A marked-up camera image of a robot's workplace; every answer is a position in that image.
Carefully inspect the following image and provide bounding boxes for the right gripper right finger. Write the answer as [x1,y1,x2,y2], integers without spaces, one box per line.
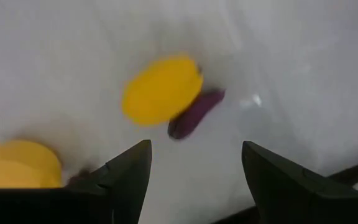
[241,141,358,224]

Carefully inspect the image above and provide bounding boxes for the small purple eggplant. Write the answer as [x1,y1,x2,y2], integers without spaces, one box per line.
[167,88,226,141]

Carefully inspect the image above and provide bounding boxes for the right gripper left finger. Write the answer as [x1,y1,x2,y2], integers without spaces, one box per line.
[0,139,153,224]

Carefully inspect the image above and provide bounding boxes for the yellow lemon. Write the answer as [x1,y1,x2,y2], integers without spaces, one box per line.
[0,139,64,189]
[121,55,204,127]

